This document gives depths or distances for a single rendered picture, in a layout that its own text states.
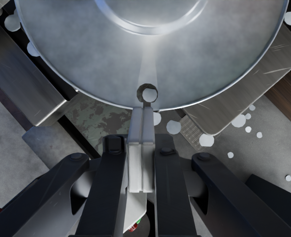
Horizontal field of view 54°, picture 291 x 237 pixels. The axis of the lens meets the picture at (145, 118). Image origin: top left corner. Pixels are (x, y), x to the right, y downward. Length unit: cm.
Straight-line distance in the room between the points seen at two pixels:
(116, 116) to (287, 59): 24
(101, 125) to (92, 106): 3
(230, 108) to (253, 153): 85
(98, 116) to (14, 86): 12
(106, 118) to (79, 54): 15
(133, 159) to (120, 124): 29
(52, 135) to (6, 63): 12
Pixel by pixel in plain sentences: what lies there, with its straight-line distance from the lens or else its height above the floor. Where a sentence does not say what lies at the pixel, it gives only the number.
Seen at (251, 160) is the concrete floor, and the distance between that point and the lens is 116.
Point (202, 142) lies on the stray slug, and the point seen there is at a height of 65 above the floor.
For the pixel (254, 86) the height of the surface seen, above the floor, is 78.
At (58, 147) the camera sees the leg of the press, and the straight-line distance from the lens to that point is 46.
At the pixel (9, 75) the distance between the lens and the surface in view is 42.
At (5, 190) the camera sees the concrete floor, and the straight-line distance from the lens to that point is 123.
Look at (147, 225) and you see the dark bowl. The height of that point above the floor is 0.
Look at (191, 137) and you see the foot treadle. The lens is 93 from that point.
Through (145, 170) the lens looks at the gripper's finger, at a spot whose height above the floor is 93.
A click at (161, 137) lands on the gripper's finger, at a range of 18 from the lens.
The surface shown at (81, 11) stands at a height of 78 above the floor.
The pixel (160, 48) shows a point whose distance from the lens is 31.
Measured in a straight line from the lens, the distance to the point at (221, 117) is 31.
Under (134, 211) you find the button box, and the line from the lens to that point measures 48.
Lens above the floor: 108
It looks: 90 degrees down
